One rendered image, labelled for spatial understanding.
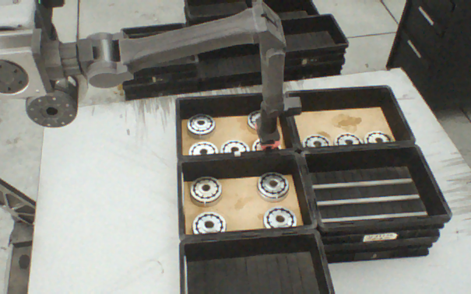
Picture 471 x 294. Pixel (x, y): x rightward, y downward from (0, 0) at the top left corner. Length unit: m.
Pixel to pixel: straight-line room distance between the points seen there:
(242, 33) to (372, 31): 2.89
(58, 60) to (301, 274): 0.88
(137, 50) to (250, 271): 0.72
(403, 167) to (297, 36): 1.32
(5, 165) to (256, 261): 1.90
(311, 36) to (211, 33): 1.85
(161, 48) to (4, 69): 0.32
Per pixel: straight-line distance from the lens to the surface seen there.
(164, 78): 2.53
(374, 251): 1.63
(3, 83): 1.15
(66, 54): 1.11
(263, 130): 1.59
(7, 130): 3.23
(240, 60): 2.85
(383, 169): 1.75
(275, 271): 1.46
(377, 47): 3.75
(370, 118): 1.91
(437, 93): 3.04
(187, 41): 1.07
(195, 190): 1.57
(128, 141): 1.97
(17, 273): 2.29
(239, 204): 1.57
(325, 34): 2.91
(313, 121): 1.85
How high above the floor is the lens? 2.11
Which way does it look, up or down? 48 degrees down
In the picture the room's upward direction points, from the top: 1 degrees clockwise
